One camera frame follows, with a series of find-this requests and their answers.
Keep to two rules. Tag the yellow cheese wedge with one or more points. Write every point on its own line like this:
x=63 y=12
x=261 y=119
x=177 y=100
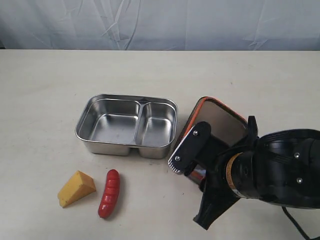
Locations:
x=77 y=187

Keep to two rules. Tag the stainless steel lunch box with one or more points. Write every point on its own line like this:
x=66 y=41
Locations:
x=113 y=124

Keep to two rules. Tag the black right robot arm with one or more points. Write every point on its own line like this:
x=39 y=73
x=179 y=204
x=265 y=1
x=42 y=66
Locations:
x=281 y=168

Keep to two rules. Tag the white backdrop cloth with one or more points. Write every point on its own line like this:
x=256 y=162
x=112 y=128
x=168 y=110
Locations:
x=165 y=25

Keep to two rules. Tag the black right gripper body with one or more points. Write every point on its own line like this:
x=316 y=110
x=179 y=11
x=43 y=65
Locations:
x=229 y=176

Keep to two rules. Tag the red toy sausage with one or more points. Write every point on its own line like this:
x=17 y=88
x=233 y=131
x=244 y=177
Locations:
x=110 y=195

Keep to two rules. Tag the dark transparent lid orange seal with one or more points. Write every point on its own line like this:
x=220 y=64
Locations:
x=226 y=125

